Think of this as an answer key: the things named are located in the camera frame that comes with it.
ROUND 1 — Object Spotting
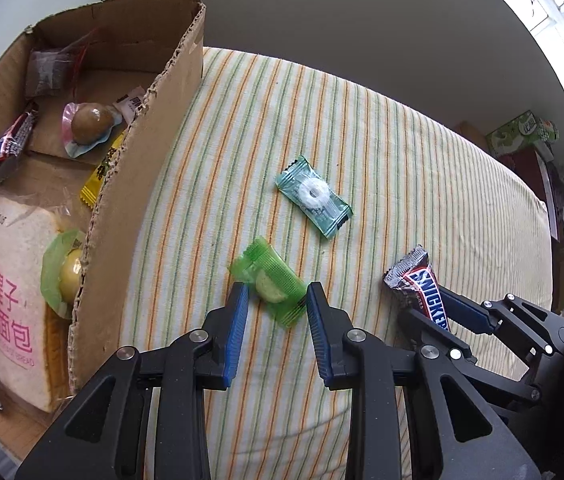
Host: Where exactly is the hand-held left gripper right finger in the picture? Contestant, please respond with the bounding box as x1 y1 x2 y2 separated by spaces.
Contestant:
306 281 543 480

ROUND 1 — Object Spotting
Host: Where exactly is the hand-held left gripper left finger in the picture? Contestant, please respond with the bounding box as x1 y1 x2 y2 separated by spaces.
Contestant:
14 281 250 480

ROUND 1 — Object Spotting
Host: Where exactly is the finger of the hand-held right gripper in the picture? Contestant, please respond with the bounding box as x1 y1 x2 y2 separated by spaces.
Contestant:
398 308 543 411
437 290 564 358

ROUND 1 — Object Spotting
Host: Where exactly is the brown chocolate bar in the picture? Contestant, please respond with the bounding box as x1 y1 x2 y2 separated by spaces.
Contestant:
383 245 450 333
0 109 38 187

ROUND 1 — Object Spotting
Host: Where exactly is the green candy packet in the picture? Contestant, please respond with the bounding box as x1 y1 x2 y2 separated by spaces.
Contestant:
228 236 309 330

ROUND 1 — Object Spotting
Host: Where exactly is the brown cardboard box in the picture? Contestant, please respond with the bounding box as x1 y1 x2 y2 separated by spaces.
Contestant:
0 0 207 456

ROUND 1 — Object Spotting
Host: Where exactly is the round candy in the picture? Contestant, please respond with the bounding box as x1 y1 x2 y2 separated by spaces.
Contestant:
62 101 123 158
40 230 87 320

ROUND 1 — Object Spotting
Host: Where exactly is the pale pink sachet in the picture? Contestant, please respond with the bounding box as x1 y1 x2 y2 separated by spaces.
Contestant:
113 87 149 125

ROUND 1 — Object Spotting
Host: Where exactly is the dark snack bag red seal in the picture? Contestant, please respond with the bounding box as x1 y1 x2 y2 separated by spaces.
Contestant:
26 27 107 98

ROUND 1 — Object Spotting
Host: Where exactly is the dark wooden cabinet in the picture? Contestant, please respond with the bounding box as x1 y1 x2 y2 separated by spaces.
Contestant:
499 147 564 241

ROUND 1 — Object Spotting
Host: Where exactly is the striped tablecloth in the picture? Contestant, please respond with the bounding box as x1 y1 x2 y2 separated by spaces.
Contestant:
119 47 553 480

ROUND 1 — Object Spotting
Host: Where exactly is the green carton box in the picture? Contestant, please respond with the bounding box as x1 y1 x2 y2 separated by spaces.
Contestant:
486 109 560 158

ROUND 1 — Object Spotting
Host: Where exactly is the yellow sachet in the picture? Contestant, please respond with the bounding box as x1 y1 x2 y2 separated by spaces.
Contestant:
79 132 130 211

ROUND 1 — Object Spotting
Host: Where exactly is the sliced bread packet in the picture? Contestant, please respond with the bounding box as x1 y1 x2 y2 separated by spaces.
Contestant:
0 195 85 413

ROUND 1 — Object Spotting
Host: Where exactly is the teal ring mint candy packet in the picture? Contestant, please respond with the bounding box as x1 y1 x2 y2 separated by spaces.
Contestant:
275 156 353 241

